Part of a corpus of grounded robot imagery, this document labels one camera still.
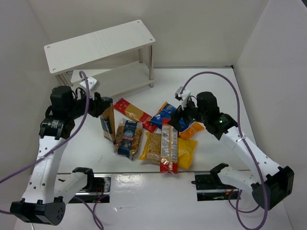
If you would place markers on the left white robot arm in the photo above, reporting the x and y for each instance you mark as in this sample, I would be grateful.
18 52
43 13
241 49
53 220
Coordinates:
43 202

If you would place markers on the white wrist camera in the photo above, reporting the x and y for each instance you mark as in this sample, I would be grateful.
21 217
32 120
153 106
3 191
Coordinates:
183 96
92 82

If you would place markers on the blue fusilli pasta bag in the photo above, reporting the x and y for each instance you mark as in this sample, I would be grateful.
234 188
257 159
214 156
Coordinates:
128 138

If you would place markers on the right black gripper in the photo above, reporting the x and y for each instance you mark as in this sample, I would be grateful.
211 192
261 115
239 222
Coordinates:
183 116

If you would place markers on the yellow macaroni bag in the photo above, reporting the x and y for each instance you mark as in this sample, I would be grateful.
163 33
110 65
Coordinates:
152 150

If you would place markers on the red spaghetti bag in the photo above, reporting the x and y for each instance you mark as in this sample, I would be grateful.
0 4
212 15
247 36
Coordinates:
135 114

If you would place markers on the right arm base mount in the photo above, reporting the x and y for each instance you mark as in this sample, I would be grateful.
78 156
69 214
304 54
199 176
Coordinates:
208 189

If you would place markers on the white two-tier shelf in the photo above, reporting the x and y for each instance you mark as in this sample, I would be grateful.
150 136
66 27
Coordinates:
75 53

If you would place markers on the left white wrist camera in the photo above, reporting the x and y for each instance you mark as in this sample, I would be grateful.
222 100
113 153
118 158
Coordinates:
92 82

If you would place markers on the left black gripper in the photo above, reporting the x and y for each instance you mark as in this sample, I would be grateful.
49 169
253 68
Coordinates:
98 107

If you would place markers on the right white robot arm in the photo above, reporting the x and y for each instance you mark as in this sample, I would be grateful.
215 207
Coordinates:
269 182

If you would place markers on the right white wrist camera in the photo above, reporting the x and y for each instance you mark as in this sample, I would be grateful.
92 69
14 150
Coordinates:
183 96

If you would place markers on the dark blue spaghetti box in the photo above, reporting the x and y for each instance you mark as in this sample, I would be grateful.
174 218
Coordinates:
107 119

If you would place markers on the blue orange pasta bag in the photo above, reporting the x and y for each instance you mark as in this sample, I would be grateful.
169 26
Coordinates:
186 132

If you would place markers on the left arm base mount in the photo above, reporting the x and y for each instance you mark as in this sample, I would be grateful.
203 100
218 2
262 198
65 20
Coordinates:
102 189

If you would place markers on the red long pasta bag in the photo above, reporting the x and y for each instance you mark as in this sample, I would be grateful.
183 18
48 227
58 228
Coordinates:
169 148

